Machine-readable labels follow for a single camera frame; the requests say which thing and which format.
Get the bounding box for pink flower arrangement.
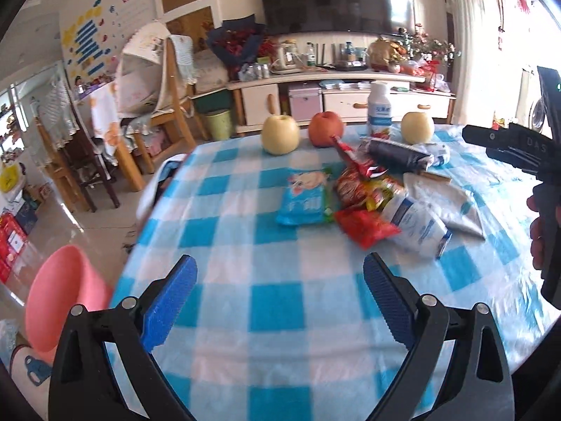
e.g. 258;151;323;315
401;26;461;60

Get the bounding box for dark green box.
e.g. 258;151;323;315
193;89;233;115

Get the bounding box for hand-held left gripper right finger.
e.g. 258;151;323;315
363;252;515;421

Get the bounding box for white washing machine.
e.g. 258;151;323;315
521;68;553;130

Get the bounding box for dark blue cloth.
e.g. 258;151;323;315
149;158;187;198

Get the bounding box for light wooden chair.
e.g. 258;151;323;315
120;35;209;191

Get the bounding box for long red snack wrapper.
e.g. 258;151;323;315
331;135;388;180

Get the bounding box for small yellow pear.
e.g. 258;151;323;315
402;111;435;145

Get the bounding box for white blue wrapper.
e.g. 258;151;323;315
427;142;451;167

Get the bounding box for dark snack wrapper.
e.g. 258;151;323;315
360;137;434;171

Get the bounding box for white electric kettle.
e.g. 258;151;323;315
274;43;303;74

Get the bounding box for pink storage box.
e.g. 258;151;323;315
288;87;324;117

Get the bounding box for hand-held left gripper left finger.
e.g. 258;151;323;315
48;254;198;421

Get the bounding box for red gift bag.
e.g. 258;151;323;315
421;60;441;91

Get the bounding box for blue checked tablecloth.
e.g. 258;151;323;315
107;123;561;421

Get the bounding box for large yellow apple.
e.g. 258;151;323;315
262;114;301;155

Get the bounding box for cream curtain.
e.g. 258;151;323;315
442;0;505;123

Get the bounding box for person's right hand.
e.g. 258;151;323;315
527;193;546;270

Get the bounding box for red apple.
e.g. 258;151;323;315
307;111;345;147

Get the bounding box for yellow snack wrapper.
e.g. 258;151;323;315
366;179;406;211

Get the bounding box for white embroidered chair cloth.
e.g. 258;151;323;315
115;20;171;115

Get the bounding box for white cloth with blue print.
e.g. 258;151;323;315
9;344;53;421

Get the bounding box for dark wooden chair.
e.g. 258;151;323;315
37;96;121;213

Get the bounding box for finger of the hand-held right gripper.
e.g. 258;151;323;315
462;123;513;161

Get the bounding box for small red foil wrapper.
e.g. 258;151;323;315
334;208;401;250

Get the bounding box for white yogurt bottle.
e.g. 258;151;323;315
367;81;392;138

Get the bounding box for white lace cloth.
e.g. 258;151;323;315
44;74;82;143

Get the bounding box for white cloth with orange print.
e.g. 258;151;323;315
90;83;121;167

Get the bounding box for blue yellow wall stickers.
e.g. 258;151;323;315
59;0;117;80

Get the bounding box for gold wrapped gift basket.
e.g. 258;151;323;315
367;37;410;72

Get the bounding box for red clear noodle wrapper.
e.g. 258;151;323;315
335;169;382;209

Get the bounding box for yellow plastic bag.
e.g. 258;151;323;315
0;162;20;191

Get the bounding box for dark blue flower bouquet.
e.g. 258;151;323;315
206;15;268;68

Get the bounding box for grey plastic bag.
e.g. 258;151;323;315
402;172;485;241

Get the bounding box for green wastebasket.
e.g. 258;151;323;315
202;109;233;140

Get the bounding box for red plastic crates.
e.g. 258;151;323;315
0;210;29;283

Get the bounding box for blue tissue packet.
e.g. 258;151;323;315
276;167;336;226

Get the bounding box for white blue plastic bag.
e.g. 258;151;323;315
380;193;453;259

